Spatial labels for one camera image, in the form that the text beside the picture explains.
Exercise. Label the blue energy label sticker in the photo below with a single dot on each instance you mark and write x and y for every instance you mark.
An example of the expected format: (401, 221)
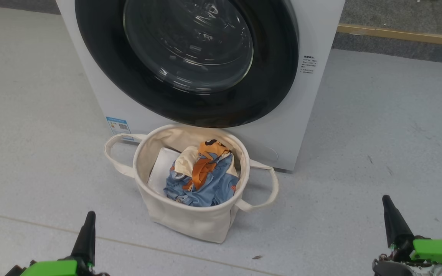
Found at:
(118, 126)

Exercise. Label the white folded pad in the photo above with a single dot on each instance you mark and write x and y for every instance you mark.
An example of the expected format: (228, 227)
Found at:
(161, 172)

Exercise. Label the white washing machine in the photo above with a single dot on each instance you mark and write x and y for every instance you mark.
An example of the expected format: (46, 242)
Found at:
(313, 23)

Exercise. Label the cream canvas laundry basket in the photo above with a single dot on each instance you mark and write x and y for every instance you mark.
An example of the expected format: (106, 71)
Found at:
(190, 222)

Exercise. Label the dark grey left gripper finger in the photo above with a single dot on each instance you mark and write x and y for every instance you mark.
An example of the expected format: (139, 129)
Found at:
(84, 241)

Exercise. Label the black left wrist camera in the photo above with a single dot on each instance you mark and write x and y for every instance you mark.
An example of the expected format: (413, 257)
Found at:
(17, 270)

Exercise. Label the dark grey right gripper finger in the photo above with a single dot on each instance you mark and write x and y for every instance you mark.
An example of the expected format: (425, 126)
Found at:
(395, 226)

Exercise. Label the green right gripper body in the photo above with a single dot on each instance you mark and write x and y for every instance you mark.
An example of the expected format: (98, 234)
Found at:
(436, 253)

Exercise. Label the blue orange patterned garment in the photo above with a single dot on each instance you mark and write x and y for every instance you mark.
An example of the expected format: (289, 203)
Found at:
(209, 184)

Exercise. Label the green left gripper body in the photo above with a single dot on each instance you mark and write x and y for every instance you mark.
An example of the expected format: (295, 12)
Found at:
(52, 268)

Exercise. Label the yellow floor strip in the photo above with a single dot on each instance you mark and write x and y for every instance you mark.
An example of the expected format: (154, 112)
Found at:
(397, 35)

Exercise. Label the printed text warning label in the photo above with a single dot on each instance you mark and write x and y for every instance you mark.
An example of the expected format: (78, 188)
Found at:
(308, 64)

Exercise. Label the washing machine door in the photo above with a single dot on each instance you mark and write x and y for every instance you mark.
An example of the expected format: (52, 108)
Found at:
(98, 57)

